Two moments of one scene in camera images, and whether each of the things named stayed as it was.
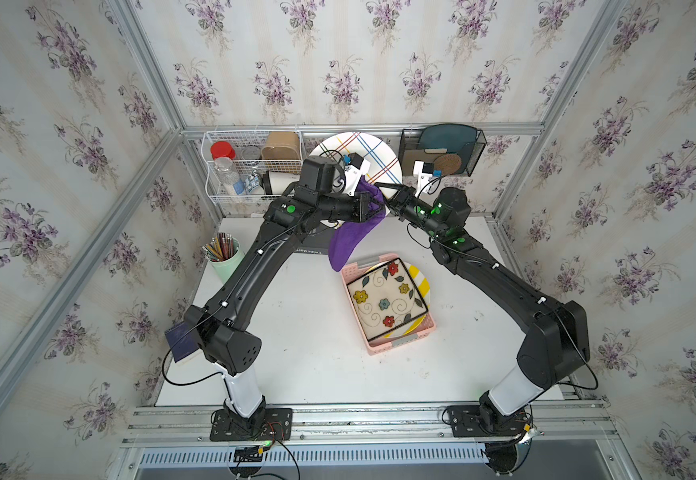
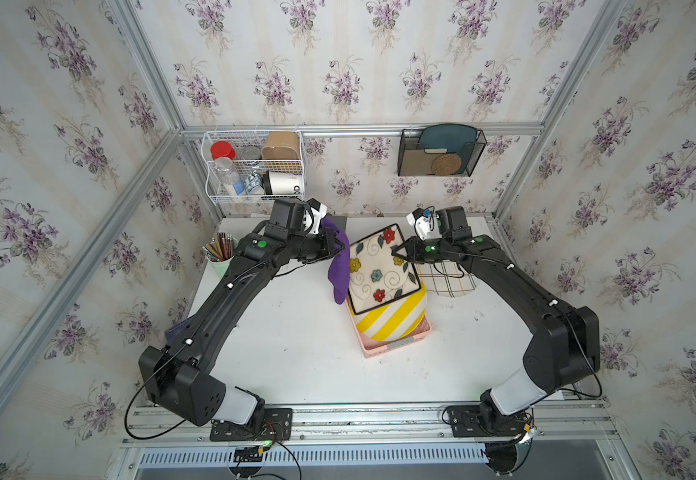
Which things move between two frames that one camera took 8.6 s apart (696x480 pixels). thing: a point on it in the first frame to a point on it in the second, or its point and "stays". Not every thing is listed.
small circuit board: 248,454 stays
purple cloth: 346,236 to 339,267
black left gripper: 363,204 to 329,239
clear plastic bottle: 228,177 stays
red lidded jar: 222,149 stays
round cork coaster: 448,164 stays
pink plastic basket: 386,344 stays
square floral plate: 386,298 to 376,275
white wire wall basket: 250,165 stays
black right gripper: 401,201 to 411,247
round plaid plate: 384,167 to 447,279
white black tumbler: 276,183 stays
